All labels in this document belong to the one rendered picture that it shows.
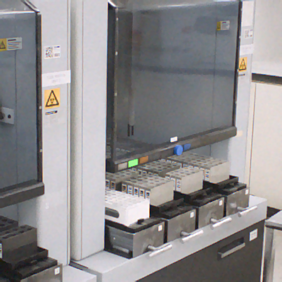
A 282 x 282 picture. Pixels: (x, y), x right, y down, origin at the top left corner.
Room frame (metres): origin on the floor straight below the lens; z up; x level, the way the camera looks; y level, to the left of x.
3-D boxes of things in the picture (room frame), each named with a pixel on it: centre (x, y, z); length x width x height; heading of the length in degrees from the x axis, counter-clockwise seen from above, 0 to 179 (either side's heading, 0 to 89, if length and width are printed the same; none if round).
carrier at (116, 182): (2.24, 0.06, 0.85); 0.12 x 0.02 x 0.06; 142
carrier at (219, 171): (2.39, -0.23, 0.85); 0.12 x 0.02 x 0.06; 140
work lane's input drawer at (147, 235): (2.18, 0.24, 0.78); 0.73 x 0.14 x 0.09; 51
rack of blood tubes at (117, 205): (2.09, 0.13, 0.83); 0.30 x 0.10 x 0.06; 51
